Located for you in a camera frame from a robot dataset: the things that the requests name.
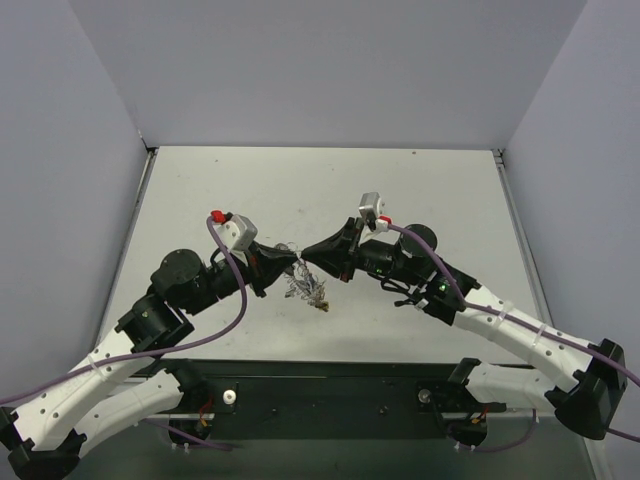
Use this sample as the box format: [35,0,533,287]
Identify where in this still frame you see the large metal keyring band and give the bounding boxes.
[283,242,329,310]

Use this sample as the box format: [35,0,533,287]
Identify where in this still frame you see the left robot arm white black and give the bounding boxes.
[1,243,297,479]

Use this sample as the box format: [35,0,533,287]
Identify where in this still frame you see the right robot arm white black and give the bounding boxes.
[302,216,627,440]

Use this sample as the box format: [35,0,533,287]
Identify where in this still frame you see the yellow key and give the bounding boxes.
[316,301,330,312]

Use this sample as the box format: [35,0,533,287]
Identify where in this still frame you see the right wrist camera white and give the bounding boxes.
[358,192,391,235]

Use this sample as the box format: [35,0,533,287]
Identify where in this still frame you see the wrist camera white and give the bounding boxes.
[358,192,391,235]
[207,210,258,254]

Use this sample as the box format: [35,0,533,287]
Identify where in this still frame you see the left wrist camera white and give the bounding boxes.
[207,210,258,254]

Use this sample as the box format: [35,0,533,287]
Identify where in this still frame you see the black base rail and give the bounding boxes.
[136,359,507,441]

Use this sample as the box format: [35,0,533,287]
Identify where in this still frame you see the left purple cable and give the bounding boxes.
[0,219,251,451]

